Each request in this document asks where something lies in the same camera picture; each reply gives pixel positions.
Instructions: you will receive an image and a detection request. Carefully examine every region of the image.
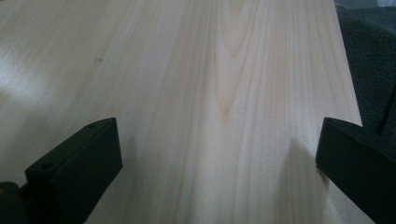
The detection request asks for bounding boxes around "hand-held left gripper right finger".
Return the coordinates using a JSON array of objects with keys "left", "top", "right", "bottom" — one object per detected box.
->
[{"left": 314, "top": 116, "right": 396, "bottom": 224}]

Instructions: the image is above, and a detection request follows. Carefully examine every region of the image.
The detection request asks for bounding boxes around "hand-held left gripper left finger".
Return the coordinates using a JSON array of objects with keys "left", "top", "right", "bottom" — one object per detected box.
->
[{"left": 24, "top": 117, "right": 124, "bottom": 224}]

